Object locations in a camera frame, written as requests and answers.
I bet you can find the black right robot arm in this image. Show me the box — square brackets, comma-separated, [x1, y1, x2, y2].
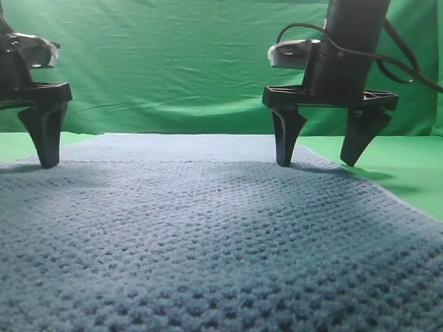
[262, 1, 399, 167]

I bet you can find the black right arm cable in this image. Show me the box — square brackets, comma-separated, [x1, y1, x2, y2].
[276, 15, 443, 93]

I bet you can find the blue waffle weave towel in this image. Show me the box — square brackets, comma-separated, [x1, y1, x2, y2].
[1, 134, 442, 331]

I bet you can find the green backdrop cloth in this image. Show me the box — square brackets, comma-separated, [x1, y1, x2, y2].
[0, 0, 443, 137]

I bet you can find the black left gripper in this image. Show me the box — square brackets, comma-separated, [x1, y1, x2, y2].
[1, 34, 73, 169]

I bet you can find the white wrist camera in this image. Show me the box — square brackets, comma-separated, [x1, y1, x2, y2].
[12, 33, 60, 69]
[267, 39, 320, 69]

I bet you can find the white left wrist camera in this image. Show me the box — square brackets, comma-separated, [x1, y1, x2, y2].
[12, 33, 60, 69]

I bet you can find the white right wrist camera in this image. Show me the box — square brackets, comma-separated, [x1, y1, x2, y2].
[267, 39, 320, 69]

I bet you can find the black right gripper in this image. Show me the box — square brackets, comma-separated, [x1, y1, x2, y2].
[262, 41, 399, 167]

